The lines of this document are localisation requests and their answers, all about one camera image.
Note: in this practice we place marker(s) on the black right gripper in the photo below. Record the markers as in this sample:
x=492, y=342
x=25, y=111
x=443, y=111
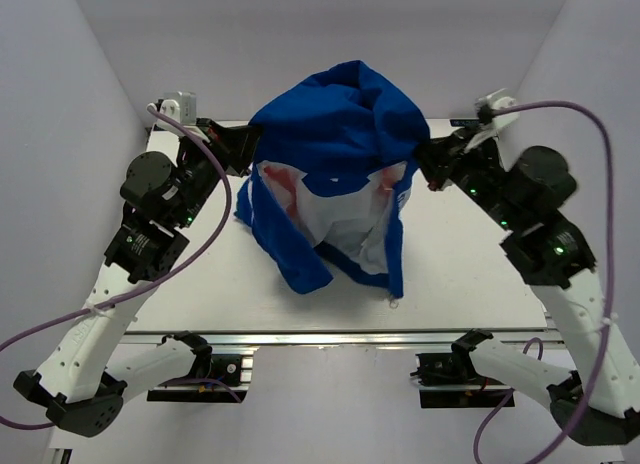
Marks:
x=440, y=158

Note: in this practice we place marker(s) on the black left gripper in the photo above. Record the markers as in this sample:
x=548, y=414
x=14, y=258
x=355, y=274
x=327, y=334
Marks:
x=234, y=147

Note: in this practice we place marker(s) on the blue white red jacket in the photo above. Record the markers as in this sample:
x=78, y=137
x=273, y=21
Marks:
x=331, y=173

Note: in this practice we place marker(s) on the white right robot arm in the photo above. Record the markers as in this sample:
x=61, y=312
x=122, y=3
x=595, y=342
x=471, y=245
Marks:
x=553, y=258

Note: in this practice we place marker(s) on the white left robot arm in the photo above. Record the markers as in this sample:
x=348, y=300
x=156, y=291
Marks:
x=81, y=391

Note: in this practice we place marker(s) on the blue right corner label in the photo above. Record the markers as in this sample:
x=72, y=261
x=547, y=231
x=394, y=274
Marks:
x=463, y=122

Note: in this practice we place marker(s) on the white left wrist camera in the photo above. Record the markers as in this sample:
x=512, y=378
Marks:
x=181, y=106

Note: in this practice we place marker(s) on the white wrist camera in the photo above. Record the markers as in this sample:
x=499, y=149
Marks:
x=486, y=108
x=181, y=106

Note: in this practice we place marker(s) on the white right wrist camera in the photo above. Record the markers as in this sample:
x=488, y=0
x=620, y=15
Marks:
x=486, y=108

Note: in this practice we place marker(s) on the aluminium table front rail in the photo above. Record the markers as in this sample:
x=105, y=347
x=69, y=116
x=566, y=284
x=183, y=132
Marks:
x=549, y=336

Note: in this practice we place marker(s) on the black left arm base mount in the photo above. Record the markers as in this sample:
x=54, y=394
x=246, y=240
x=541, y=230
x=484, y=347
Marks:
x=214, y=378

